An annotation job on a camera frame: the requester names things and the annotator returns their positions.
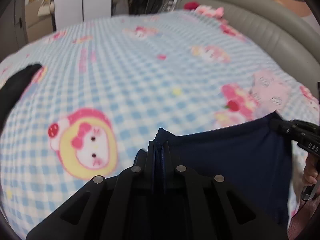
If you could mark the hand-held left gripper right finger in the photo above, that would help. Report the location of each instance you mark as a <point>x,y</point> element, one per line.
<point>165,162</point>

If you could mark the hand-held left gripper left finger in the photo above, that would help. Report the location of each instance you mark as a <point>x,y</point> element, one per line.
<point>152,162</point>

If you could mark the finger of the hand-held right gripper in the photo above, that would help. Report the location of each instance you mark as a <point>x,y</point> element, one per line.
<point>280,126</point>

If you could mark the navy shorts with white stripes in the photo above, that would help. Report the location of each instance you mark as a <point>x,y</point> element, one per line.
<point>237,155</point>

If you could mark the person's right hand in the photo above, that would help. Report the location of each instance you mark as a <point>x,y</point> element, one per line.
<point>310,172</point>

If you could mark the blue checkered printed blanket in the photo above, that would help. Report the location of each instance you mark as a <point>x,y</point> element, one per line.
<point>125,80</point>

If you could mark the grey padded bed headboard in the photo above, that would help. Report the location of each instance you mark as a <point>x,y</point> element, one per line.
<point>270,22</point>

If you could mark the pink plush toy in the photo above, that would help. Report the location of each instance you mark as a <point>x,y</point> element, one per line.
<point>210,11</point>

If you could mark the red plush toy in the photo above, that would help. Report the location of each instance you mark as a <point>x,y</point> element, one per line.
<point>191,5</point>

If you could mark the black garment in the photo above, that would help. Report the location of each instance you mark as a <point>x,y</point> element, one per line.
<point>15,90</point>

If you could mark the white wardrobe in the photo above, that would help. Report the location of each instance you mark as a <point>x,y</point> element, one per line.
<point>82,2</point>

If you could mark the cream handbag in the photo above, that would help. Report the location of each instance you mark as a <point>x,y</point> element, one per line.
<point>45,9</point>

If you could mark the grey door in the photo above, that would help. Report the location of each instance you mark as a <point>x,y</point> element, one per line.
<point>20,20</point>

